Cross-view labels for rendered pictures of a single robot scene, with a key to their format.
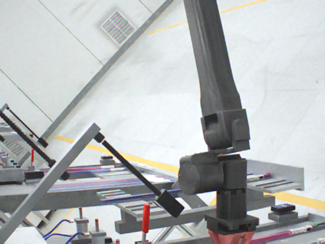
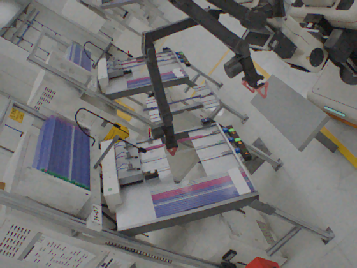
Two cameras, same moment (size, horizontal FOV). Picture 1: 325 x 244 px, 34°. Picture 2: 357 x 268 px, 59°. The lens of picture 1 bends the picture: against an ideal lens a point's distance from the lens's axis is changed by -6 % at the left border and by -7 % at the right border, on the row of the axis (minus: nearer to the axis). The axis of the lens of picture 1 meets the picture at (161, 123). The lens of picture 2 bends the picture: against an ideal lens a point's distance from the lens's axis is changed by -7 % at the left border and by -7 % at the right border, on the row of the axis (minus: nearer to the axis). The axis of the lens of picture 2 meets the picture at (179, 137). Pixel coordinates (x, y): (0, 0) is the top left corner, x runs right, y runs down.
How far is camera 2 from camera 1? 1.19 m
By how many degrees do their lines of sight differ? 35
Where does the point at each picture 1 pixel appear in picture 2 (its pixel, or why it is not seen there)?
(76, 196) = (143, 88)
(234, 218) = (169, 143)
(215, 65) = (159, 99)
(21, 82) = not seen: outside the picture
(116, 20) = not seen: outside the picture
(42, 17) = not seen: outside the picture
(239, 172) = (169, 131)
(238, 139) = (167, 124)
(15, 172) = (118, 72)
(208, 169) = (158, 133)
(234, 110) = (166, 113)
